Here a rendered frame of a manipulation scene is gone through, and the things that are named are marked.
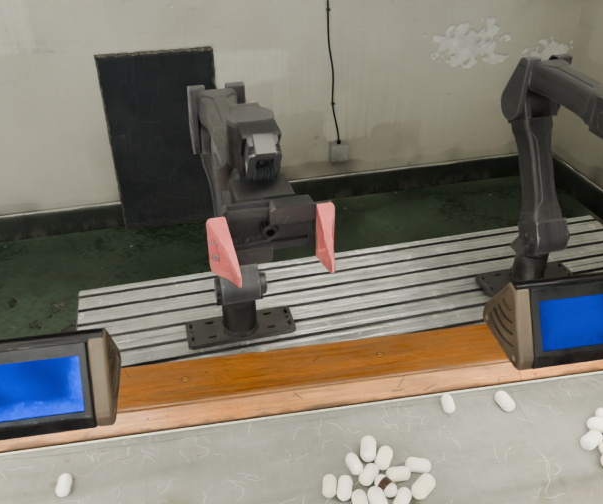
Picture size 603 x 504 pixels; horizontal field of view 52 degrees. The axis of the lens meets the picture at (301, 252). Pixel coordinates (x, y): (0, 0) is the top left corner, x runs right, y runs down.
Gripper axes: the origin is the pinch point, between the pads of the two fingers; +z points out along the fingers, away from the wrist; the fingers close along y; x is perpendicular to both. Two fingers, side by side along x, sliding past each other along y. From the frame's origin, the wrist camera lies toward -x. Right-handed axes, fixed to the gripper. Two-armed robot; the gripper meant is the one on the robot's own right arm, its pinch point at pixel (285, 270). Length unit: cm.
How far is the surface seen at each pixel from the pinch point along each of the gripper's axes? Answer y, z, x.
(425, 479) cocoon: 16.3, 7.1, 31.0
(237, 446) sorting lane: -5.8, -5.7, 33.3
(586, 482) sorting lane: 37, 11, 33
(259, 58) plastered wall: 36, -196, 41
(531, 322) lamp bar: 18.9, 14.7, -1.3
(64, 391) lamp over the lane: -21.0, 11.9, -0.4
